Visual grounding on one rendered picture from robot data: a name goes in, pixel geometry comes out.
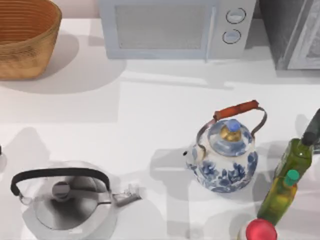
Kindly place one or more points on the green bottle with black cap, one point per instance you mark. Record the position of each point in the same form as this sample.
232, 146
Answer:
296, 160

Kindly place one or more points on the grey cabinet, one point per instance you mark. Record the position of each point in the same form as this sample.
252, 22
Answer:
282, 35

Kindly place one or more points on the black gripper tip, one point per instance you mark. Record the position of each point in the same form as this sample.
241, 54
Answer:
315, 123

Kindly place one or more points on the yellow bottle with green cap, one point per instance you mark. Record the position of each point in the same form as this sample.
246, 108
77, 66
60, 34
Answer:
278, 200

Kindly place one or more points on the blue and white teapot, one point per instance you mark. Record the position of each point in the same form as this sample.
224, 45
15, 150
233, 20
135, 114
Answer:
225, 162

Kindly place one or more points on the pale microwave oven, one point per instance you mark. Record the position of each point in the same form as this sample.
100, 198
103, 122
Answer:
160, 27

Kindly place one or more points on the bottle with red cap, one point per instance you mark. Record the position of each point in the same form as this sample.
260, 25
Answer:
261, 230

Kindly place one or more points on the woven wooden basket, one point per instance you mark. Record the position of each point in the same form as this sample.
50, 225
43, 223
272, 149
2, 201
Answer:
27, 52

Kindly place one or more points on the round microwave knob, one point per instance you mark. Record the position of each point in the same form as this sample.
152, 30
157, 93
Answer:
235, 15
231, 36

